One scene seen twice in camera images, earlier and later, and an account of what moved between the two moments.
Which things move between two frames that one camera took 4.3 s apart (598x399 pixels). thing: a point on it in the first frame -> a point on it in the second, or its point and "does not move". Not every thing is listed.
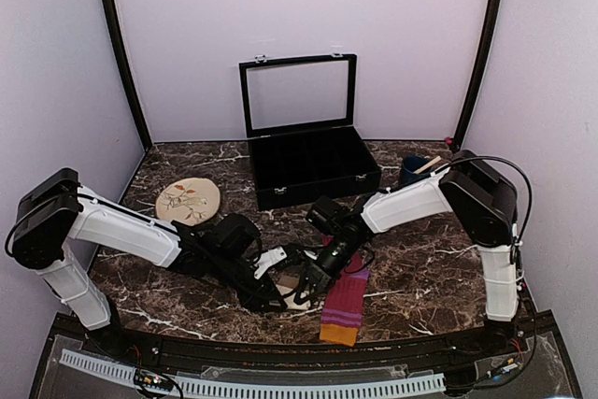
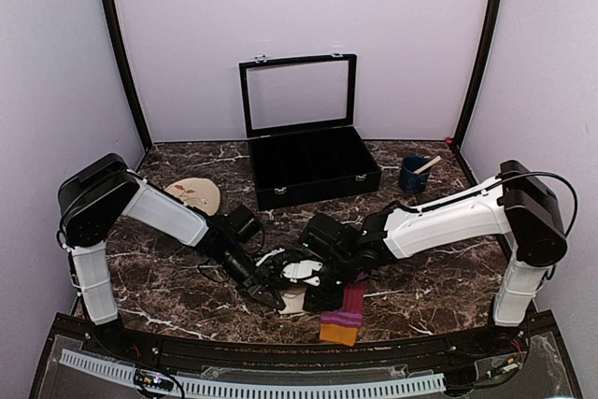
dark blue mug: x=410 y=164 does not move
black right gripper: x=319 y=275 -> x=324 y=302
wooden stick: x=428 y=164 does not move
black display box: x=298 y=115 does not move
